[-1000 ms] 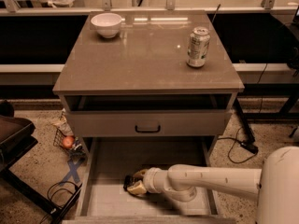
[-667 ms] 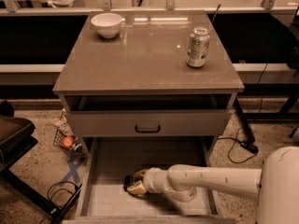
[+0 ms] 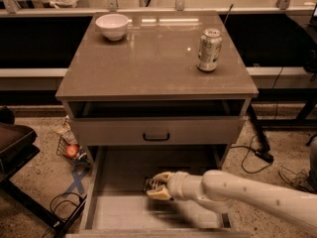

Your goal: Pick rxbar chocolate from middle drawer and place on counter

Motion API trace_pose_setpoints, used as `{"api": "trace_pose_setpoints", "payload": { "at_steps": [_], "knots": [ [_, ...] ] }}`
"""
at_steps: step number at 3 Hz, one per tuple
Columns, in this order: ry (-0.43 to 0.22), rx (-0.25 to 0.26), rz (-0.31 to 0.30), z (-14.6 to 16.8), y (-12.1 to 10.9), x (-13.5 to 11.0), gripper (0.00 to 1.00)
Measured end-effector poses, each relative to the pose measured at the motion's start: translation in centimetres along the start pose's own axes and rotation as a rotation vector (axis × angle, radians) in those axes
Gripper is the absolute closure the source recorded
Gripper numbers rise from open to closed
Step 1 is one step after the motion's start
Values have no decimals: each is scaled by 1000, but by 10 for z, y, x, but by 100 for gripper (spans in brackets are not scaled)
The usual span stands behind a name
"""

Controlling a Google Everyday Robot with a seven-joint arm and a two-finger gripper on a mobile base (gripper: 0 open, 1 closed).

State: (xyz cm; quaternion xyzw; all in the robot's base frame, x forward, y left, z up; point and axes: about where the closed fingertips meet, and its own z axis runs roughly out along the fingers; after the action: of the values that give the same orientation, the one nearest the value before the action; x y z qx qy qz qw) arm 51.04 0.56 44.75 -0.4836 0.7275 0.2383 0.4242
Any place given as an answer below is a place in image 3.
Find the open middle drawer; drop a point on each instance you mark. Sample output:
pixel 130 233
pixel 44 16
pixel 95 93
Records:
pixel 117 207

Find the green white soda can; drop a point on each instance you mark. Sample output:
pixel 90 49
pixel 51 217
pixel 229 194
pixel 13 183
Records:
pixel 209 49

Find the red apple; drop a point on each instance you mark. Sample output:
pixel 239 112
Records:
pixel 71 151

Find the closed top drawer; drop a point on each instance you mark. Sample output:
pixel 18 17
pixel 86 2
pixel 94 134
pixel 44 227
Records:
pixel 129 132

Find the black rxbar chocolate bar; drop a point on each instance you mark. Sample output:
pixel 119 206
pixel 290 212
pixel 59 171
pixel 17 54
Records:
pixel 150 184

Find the black leaning bar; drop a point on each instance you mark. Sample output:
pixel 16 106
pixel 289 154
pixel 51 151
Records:
pixel 260 132

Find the black drawer handle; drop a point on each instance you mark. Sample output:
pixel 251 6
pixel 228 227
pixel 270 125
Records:
pixel 156 138

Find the black chair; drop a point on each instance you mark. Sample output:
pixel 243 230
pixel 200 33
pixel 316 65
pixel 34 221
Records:
pixel 16 150

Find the grey sneaker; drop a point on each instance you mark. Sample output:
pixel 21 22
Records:
pixel 298 181

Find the black wire basket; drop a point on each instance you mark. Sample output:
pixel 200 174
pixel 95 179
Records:
pixel 81 159

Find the grey drawer cabinet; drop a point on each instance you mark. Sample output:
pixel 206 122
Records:
pixel 152 73

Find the white ceramic bowl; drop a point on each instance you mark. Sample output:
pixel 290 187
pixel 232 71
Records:
pixel 112 26

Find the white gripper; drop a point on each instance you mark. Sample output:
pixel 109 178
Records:
pixel 178 185

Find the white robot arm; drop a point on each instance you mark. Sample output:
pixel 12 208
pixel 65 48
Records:
pixel 216 190

